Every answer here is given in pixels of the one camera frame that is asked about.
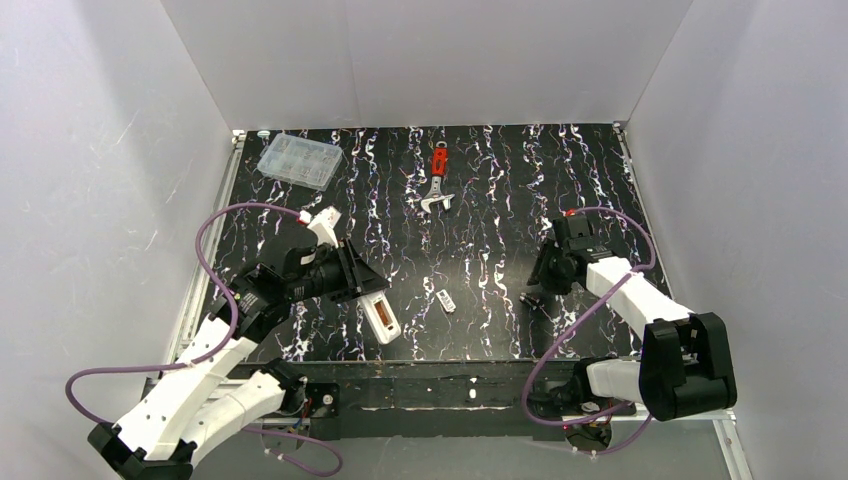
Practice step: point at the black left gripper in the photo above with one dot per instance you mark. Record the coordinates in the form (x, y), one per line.
(357, 270)

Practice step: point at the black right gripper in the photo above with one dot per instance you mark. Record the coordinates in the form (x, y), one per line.
(547, 279)

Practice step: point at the white remote control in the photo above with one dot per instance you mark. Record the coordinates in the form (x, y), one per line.
(380, 317)

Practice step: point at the black AAA battery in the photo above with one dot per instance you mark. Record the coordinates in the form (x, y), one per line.
(531, 301)

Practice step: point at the white remote battery cover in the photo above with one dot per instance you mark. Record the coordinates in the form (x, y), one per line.
(446, 302)

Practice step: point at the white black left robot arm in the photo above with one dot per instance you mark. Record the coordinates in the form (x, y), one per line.
(264, 291)

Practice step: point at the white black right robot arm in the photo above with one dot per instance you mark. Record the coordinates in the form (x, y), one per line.
(685, 365)

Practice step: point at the clear plastic screw box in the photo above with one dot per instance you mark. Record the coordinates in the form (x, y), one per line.
(300, 161)

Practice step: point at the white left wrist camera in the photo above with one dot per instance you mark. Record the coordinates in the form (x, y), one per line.
(322, 225)

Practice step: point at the red handled adjustable wrench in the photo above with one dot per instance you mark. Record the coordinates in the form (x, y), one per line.
(438, 169)

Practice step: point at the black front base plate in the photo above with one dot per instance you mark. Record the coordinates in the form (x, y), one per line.
(426, 399)

